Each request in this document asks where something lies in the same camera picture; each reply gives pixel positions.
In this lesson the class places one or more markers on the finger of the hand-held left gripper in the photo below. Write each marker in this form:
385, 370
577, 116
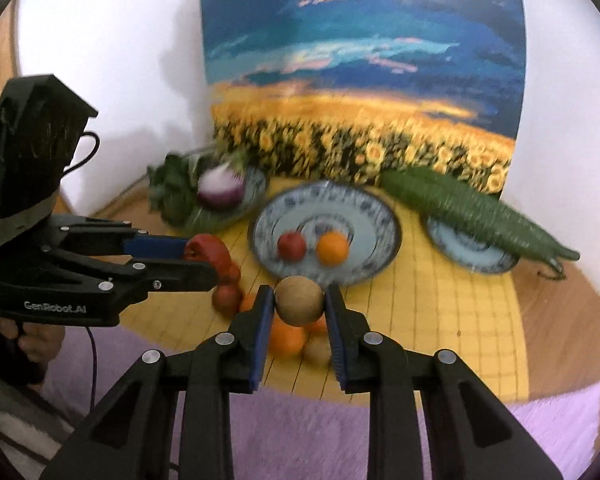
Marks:
155, 247
180, 277

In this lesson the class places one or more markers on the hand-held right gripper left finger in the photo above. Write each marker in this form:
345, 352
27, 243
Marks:
261, 340

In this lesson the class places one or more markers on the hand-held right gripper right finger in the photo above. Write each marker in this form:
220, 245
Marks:
336, 340

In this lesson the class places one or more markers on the brown round fruit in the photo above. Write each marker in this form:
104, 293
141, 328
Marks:
300, 302
317, 351

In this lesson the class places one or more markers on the small red fruit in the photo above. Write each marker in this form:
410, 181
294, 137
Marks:
291, 246
207, 251
226, 300
234, 272

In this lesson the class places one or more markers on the large blue patterned plate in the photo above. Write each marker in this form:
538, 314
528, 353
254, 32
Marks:
370, 230

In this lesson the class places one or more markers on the person's left hand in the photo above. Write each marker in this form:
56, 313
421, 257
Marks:
37, 342

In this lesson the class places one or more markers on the green leafy vegetable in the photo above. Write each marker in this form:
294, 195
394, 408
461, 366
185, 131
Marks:
172, 190

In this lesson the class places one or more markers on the red onion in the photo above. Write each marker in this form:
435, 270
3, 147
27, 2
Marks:
220, 187

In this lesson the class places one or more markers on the yellow grid board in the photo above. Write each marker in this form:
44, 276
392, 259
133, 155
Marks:
430, 320

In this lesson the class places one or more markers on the purple fluffy blanket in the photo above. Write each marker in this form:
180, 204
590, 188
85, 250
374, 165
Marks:
290, 435

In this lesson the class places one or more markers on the small blue patterned plate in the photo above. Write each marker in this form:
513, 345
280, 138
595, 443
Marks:
254, 195
460, 251

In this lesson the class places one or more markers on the green cucumber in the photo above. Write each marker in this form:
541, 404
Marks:
527, 251
445, 200

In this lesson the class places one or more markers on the sunflower field painting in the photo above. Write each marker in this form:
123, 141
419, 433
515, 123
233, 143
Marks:
360, 60

